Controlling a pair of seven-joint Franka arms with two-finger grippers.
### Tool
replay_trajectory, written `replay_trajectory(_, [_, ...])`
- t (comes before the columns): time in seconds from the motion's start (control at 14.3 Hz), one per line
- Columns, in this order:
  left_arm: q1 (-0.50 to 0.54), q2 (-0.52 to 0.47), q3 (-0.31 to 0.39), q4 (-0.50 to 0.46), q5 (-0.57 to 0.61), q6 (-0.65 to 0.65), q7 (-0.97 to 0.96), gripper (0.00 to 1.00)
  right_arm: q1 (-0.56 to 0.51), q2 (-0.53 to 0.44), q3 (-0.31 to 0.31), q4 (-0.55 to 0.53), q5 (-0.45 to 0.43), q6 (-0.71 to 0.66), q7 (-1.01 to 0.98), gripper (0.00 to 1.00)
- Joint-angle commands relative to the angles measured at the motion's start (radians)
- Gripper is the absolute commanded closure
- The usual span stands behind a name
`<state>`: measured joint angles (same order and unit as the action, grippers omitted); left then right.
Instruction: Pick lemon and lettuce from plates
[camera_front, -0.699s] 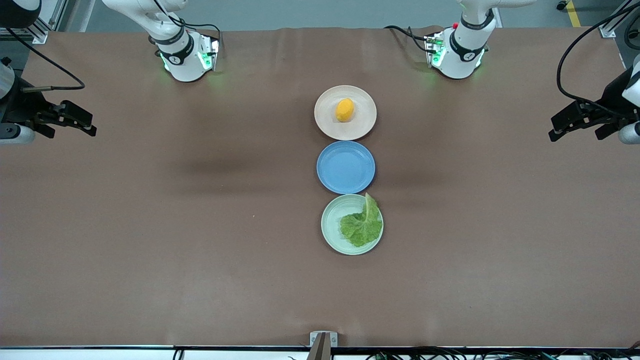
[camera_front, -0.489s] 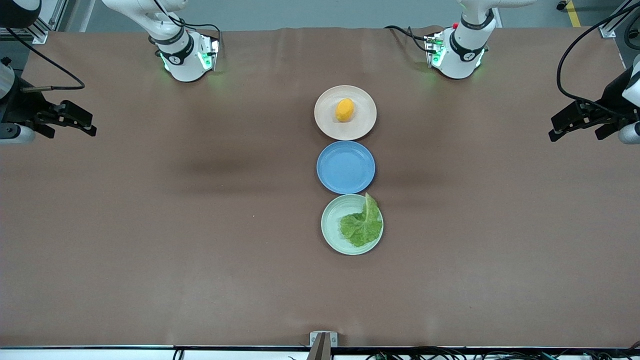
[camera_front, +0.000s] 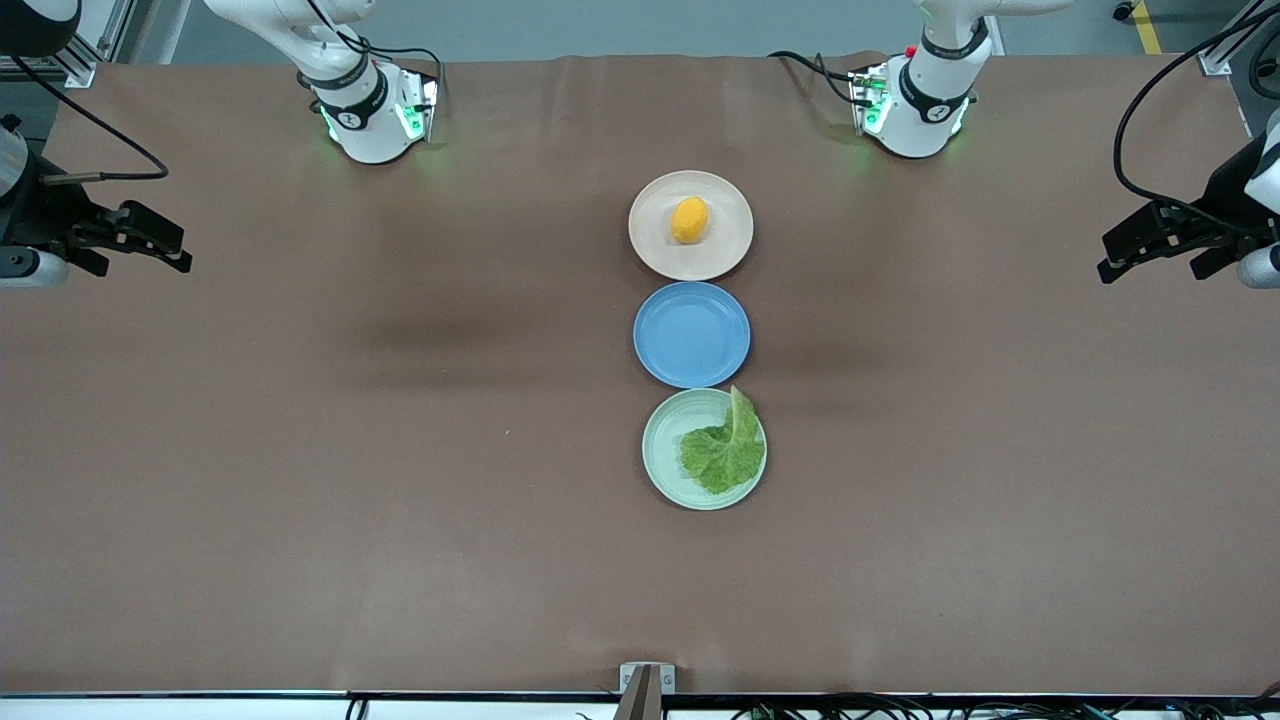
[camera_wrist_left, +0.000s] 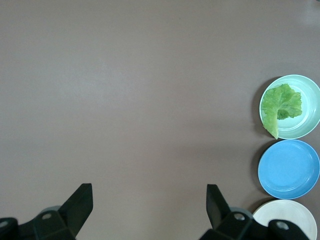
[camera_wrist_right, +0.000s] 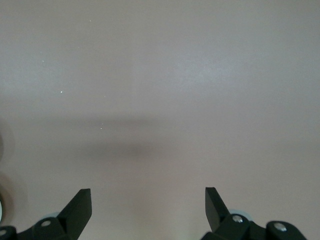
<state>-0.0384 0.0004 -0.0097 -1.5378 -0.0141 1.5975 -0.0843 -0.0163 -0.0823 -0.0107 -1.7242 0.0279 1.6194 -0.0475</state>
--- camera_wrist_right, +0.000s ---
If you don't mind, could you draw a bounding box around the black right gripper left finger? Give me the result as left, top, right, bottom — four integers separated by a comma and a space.
0, 188, 92, 240

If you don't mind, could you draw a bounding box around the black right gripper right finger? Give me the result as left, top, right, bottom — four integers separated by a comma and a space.
201, 186, 308, 240

